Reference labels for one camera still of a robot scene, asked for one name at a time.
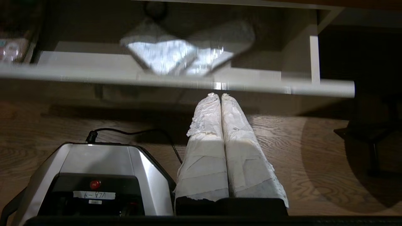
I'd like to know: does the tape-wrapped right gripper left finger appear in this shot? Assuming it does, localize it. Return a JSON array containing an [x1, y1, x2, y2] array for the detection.
[[174, 93, 230, 216]]

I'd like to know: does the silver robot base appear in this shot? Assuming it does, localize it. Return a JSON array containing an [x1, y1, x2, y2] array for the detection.
[[0, 142, 176, 217]]

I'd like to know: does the black base power cable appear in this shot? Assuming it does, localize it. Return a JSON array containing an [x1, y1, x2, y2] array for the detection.
[[86, 127, 183, 164]]

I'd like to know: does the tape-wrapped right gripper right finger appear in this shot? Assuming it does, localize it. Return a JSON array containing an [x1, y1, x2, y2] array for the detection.
[[216, 93, 289, 216]]

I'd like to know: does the white tissue pack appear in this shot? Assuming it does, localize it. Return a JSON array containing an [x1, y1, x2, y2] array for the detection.
[[120, 18, 201, 76]]

